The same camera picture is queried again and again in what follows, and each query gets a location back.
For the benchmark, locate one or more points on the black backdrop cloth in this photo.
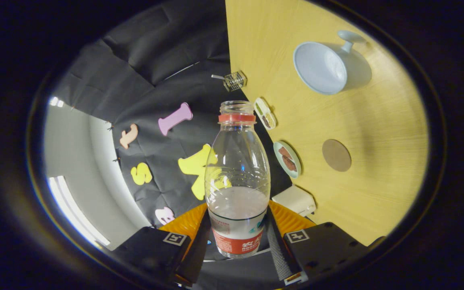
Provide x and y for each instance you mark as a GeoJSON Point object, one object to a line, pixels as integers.
{"type": "Point", "coordinates": [167, 40]}

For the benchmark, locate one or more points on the pale green plate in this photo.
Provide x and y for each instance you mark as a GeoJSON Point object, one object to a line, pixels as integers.
{"type": "Point", "coordinates": [278, 159]}

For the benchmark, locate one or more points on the large ceiling light panel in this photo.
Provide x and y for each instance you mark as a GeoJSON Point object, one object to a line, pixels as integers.
{"type": "Point", "coordinates": [73, 213]}

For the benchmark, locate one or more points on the brown meat piece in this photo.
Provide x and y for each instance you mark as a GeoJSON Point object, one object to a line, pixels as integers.
{"type": "Point", "coordinates": [290, 164]}
{"type": "Point", "coordinates": [285, 152]}

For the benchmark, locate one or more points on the brown round coaster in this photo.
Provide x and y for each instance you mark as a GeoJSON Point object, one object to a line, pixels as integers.
{"type": "Point", "coordinates": [336, 155]}

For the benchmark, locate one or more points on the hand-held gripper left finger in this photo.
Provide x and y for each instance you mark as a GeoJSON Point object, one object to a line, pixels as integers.
{"type": "Point", "coordinates": [195, 253]}

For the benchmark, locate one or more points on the small ceiling light panel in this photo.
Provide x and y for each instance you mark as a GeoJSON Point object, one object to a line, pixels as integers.
{"type": "Point", "coordinates": [56, 101]}

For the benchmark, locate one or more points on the small divided white dish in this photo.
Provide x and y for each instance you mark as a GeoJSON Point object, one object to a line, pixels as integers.
{"type": "Point", "coordinates": [265, 113]}

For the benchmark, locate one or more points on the white toaster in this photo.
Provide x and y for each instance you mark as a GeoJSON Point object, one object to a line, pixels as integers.
{"type": "Point", "coordinates": [294, 199]}

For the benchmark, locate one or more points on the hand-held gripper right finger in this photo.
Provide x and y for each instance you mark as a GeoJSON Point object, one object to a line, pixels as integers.
{"type": "Point", "coordinates": [280, 253]}

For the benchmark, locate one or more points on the clear juice bottle red label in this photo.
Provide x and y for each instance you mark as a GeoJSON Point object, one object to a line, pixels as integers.
{"type": "Point", "coordinates": [238, 161]}

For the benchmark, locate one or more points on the wooden table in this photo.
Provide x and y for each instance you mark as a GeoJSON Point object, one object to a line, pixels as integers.
{"type": "Point", "coordinates": [377, 121]}

